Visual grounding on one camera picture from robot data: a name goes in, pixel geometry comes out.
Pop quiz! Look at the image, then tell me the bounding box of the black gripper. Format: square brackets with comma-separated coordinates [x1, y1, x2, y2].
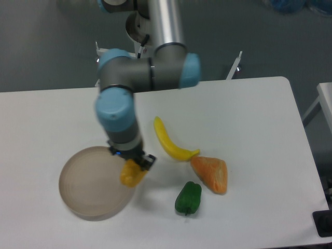
[107, 140, 157, 171]

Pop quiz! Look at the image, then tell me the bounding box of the yellow toy bell pepper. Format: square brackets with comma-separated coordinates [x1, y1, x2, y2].
[120, 159, 148, 188]

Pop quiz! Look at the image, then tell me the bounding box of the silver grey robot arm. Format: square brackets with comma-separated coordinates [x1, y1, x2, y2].
[95, 1, 201, 171]

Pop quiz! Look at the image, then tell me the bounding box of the green toy bell pepper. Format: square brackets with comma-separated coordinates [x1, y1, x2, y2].
[174, 181, 202, 215]

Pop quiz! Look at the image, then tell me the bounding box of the beige round plate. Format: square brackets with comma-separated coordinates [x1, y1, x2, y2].
[59, 146, 135, 221]

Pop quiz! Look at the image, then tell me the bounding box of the yellow toy banana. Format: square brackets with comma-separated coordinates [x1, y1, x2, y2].
[154, 116, 200, 161]

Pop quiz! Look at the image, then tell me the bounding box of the orange toy bread wedge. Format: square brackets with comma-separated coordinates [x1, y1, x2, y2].
[190, 156, 228, 195]

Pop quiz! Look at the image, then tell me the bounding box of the black box at edge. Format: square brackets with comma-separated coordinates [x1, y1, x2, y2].
[312, 210, 331, 238]

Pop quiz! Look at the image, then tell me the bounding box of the white side table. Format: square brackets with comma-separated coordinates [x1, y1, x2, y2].
[301, 82, 331, 130]

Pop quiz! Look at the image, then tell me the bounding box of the blue object top right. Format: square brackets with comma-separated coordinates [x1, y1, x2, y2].
[262, 0, 331, 17]

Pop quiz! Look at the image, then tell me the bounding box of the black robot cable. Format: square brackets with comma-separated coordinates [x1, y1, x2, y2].
[137, 34, 150, 59]

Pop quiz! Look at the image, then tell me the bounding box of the white table leg frame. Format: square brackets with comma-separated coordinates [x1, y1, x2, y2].
[226, 51, 243, 80]

